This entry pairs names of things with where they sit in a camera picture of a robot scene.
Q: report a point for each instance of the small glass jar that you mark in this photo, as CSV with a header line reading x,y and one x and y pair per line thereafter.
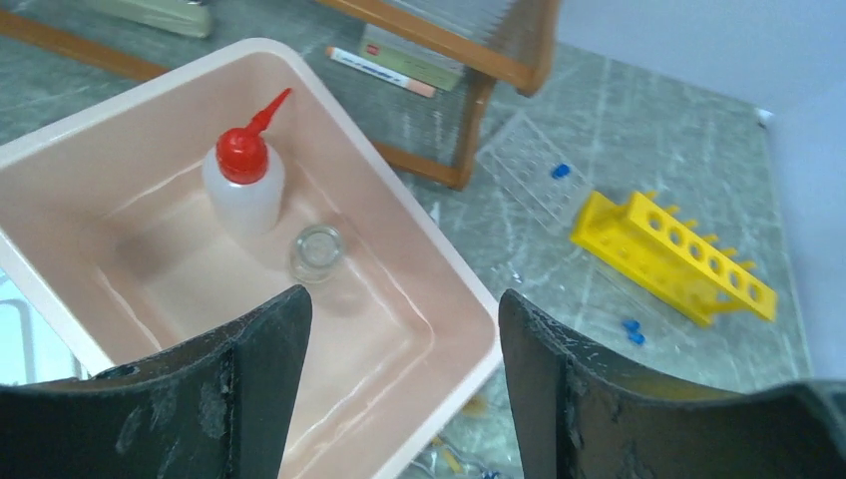
x,y
316,253

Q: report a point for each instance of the wooden shelf rack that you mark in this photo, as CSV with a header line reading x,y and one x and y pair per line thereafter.
x,y
516,48

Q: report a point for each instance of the yellow test tube rack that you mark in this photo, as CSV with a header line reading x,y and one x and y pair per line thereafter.
x,y
648,245

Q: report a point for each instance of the green small box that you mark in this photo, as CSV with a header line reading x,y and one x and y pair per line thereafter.
x,y
408,58

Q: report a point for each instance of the white tub lid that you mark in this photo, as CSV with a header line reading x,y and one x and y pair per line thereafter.
x,y
31,351

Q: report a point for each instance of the red cap squeeze bottle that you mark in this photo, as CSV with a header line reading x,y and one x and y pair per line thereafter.
x,y
244,177

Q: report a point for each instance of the blue small cap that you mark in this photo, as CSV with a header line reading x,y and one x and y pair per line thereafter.
x,y
636,337
631,325

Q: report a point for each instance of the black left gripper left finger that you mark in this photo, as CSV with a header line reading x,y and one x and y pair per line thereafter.
x,y
218,405

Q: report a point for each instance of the clear acrylic tube rack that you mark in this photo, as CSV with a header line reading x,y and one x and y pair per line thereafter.
x,y
520,157

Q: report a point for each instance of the pink plastic tub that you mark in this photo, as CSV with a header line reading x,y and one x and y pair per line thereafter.
x,y
107,229

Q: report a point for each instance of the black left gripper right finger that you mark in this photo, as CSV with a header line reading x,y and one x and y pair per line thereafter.
x,y
582,410

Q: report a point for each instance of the blue capped tube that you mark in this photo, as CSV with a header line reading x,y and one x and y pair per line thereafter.
x,y
560,171

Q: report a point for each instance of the amber rubber tubing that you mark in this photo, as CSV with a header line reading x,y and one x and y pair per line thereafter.
x,y
441,459

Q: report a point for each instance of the orange white marker pen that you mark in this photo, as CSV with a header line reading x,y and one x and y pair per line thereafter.
x,y
382,73

